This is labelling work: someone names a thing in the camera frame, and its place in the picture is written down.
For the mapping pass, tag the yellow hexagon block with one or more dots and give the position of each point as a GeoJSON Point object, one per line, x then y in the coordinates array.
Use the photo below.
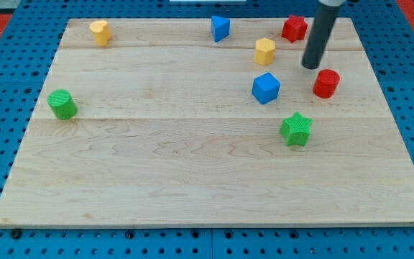
{"type": "Point", "coordinates": [264, 52]}

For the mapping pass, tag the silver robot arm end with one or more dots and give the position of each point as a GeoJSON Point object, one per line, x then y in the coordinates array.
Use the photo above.
{"type": "Point", "coordinates": [333, 3]}

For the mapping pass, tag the wooden board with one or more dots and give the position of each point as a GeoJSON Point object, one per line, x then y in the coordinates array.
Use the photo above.
{"type": "Point", "coordinates": [169, 135]}

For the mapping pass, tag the blue cube block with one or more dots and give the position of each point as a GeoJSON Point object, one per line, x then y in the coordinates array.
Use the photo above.
{"type": "Point", "coordinates": [265, 88]}

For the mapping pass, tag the green star block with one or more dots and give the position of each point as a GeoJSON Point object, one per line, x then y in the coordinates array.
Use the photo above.
{"type": "Point", "coordinates": [296, 129]}

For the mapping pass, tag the blue triangle block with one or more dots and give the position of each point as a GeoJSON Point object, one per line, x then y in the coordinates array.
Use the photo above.
{"type": "Point", "coordinates": [220, 28]}

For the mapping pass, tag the red cylinder block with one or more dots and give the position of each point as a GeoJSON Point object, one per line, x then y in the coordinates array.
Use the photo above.
{"type": "Point", "coordinates": [326, 82]}

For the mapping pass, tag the red star block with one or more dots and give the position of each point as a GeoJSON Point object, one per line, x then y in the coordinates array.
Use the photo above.
{"type": "Point", "coordinates": [294, 28]}

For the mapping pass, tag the yellow heart block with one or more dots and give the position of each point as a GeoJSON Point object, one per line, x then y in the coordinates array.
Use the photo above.
{"type": "Point", "coordinates": [101, 32]}

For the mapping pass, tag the green cylinder block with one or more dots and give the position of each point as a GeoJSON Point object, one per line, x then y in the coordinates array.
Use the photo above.
{"type": "Point", "coordinates": [62, 104]}

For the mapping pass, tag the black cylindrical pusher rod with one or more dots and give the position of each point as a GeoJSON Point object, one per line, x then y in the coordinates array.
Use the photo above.
{"type": "Point", "coordinates": [318, 38]}

